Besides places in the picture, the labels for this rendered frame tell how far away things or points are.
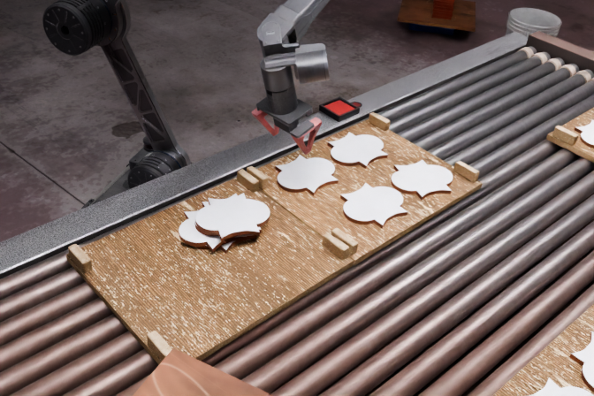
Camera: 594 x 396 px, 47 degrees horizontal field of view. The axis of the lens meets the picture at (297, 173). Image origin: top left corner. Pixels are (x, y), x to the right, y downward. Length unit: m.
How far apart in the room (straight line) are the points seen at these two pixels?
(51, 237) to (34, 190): 1.72
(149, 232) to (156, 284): 0.15
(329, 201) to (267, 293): 0.30
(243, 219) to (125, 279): 0.25
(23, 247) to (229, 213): 0.40
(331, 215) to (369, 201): 0.09
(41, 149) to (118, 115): 0.44
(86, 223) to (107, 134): 2.03
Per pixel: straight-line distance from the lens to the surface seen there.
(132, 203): 1.46
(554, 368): 1.22
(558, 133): 1.81
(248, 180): 1.43
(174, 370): 0.98
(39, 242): 1.41
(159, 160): 2.47
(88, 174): 3.17
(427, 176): 1.53
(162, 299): 1.22
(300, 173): 1.49
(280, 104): 1.30
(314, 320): 1.21
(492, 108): 1.92
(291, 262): 1.28
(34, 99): 3.82
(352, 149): 1.58
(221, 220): 1.30
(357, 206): 1.41
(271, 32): 1.30
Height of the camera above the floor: 1.81
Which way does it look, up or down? 35 degrees down
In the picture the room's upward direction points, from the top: 4 degrees clockwise
